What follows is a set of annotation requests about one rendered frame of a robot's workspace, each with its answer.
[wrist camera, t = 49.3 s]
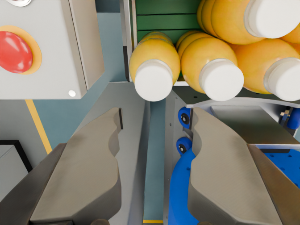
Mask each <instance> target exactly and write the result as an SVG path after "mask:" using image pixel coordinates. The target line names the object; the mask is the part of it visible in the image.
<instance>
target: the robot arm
mask: <svg viewBox="0 0 300 225"><path fill-rule="evenodd" d="M121 129H123V112H122V108H118V107H113V108H111V109H110V110H108V111H107V112H105V113H103V114H102V115H100V116H99V117H97V118H96V119H94V120H92V121H91V122H89V123H88V124H86V125H85V126H84V127H82V128H81V129H80V130H79V131H78V132H76V133H75V134H74V135H73V136H72V137H71V138H70V139H69V140H68V141H67V142H66V143H59V144H58V145H57V146H56V147H55V148H54V149H53V150H52V151H51V152H50V153H49V154H48V155H47V156H46V157H45V158H44V159H43V160H42V161H41V162H40V163H39V164H38V165H37V166H36V167H35V168H34V169H33V170H32V171H31V172H29V173H28V174H27V175H26V176H25V177H24V178H23V179H22V180H21V181H20V182H19V183H18V184H17V185H16V186H15V187H14V188H13V189H12V190H11V191H10V192H9V193H8V194H7V195H6V196H5V197H4V199H3V200H2V201H1V202H0V225H110V223H109V221H108V220H109V219H110V218H112V217H113V216H114V215H115V214H117V213H118V212H119V210H120V209H121V179H120V173H119V167H118V161H117V159H116V158H115V156H116V154H117V153H118V152H119V150H120V147H119V140H118V134H119V132H120V131H121ZM189 129H190V130H191V131H192V132H193V142H192V152H193V153H194V155H195V156H196V157H195V158H194V159H193V160H192V162H191V170H190V178H189V186H188V199H187V208H188V210H189V212H190V214H191V215H192V216H194V217H195V218H196V219H197V220H198V221H199V223H198V224H197V225H300V189H299V188H298V187H297V186H296V185H295V184H294V183H293V182H292V181H291V180H290V179H289V178H288V177H287V176H286V175H285V174H284V173H283V172H282V171H281V170H280V169H279V168H278V167H277V166H276V165H275V164H274V163H273V162H272V161H271V160H270V159H269V158H268V157H267V156H266V155H265V154H264V153H263V152H262V151H261V150H260V149H259V148H258V147H257V146H256V145H252V144H247V143H246V142H245V141H244V139H243V138H242V137H240V136H239V135H238V134H237V133H236V132H235V131H234V130H233V129H231V128H230V127H229V126H228V125H226V124H225V123H223V122H222V121H220V120H218V119H217V118H215V117H214V116H212V115H211V114H209V113H208V112H206V111H204V110H203V109H201V108H200V107H194V108H191V111H190V123H189Z"/></svg>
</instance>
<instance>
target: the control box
mask: <svg viewBox="0 0 300 225"><path fill-rule="evenodd" d="M0 31H9V32H12V33H15V34H17V35H18V36H20V37H21V38H22V39H23V40H24V41H25V42H26V43H27V44H28V46H29V47H30V49H31V51H32V55H33V64H32V66H31V68H30V69H29V70H27V71H26V72H23V73H12V72H9V71H7V70H5V69H4V68H2V67H1V66H0V100H31V99H81V98H82V97H83V96H84V95H85V94H86V93H87V91H88V90H89V89H90V88H91V86H92V85H93V84H94V83H95V82H96V81H97V80H98V79H99V78H100V77H101V76H102V75H103V73H104V72H105V68H104V60H103V54H102V47H101V41H100V33H99V26H98V20H97V13H96V5H95V0H22V1H12V0H0Z"/></svg>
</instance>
